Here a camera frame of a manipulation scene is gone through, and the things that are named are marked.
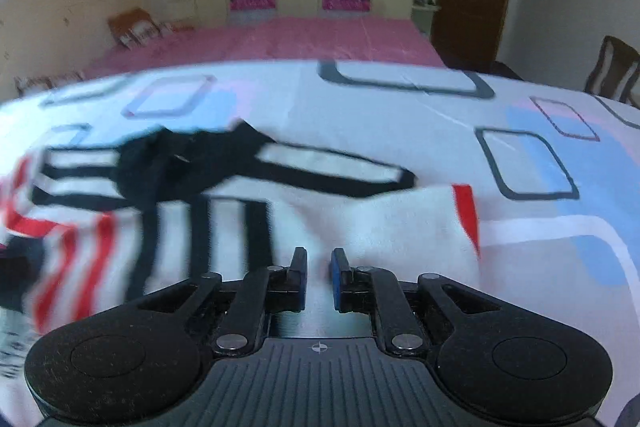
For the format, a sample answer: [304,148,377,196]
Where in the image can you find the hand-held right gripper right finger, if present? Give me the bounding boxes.
[330,248,507,356]

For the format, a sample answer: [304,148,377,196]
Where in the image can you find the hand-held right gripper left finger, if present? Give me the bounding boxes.
[127,247,308,358]

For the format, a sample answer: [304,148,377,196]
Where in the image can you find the black red white striped sweater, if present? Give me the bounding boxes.
[0,119,483,343]

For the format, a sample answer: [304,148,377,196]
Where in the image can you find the pink bed sheet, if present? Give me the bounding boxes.
[82,17,448,80]

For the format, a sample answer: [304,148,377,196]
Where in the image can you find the white sheet with square print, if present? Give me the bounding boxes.
[0,59,640,427]

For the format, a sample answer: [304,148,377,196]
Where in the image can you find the orange printed pillow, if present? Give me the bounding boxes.
[107,7,168,50]

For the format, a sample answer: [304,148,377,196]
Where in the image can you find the brown wooden chair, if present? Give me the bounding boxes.
[584,36,640,105]

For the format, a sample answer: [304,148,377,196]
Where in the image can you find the cream bed headboard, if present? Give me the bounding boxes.
[0,0,151,95]

